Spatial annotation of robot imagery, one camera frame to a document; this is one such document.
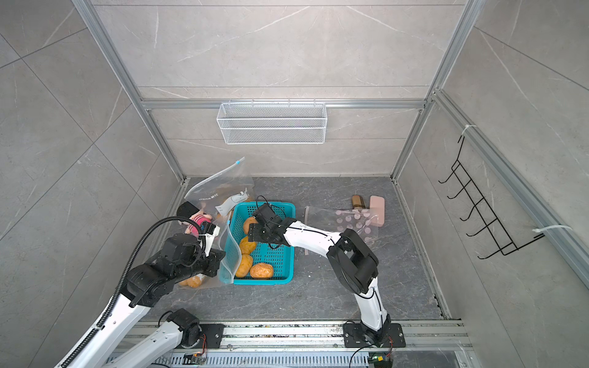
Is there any pink rectangular box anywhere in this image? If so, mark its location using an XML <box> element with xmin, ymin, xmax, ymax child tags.
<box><xmin>369</xmin><ymin>196</ymin><xmax>386</xmax><ymax>227</ymax></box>

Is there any black wire hook rack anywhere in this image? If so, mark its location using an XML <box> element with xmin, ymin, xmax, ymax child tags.
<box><xmin>437</xmin><ymin>136</ymin><xmax>545</xmax><ymax>260</ymax></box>

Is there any plush doll pink black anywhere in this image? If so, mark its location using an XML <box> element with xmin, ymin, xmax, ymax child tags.
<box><xmin>176</xmin><ymin>202</ymin><xmax>213</xmax><ymax>235</ymax></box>

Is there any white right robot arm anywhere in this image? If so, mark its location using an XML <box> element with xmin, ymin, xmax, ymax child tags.
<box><xmin>248</xmin><ymin>218</ymin><xmax>406</xmax><ymax>347</ymax></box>

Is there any teal plastic basket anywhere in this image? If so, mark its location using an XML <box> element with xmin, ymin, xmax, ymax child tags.
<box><xmin>229</xmin><ymin>202</ymin><xmax>295</xmax><ymax>286</ymax></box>

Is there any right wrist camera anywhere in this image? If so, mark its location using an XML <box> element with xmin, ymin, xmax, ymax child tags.
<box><xmin>253</xmin><ymin>203</ymin><xmax>276</xmax><ymax>226</ymax></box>

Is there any white wire mesh shelf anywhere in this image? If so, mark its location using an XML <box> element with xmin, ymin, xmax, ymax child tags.
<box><xmin>216</xmin><ymin>102</ymin><xmax>328</xmax><ymax>145</ymax></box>

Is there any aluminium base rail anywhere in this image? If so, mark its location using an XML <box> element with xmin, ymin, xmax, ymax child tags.
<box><xmin>149</xmin><ymin>320</ymin><xmax>481</xmax><ymax>367</ymax></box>

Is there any clear zipper bag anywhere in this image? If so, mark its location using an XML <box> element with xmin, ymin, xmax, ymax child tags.
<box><xmin>190</xmin><ymin>219</ymin><xmax>242</xmax><ymax>289</ymax></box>
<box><xmin>184</xmin><ymin>157</ymin><xmax>255</xmax><ymax>219</ymax></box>

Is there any brown cylindrical bottle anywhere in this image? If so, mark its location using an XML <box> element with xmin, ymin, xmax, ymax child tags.
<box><xmin>351</xmin><ymin>195</ymin><xmax>367</xmax><ymax>209</ymax></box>

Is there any smooth brown potato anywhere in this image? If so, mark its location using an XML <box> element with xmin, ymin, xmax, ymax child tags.
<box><xmin>179</xmin><ymin>274</ymin><xmax>204</xmax><ymax>288</ymax></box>

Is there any wrinkled brown potato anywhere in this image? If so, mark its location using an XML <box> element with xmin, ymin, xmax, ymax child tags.
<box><xmin>249</xmin><ymin>263</ymin><xmax>274</xmax><ymax>279</ymax></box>

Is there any pink dotted clear bag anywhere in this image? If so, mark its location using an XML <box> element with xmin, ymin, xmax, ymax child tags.
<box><xmin>304</xmin><ymin>206</ymin><xmax>383</xmax><ymax>250</ymax></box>

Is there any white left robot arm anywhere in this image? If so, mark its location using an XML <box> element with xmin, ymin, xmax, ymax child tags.
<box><xmin>58</xmin><ymin>233</ymin><xmax>225</xmax><ymax>367</ymax></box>

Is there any black corrugated cable hose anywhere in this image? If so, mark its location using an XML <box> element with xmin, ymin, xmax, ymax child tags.
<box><xmin>59</xmin><ymin>215</ymin><xmax>208</xmax><ymax>368</ymax></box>

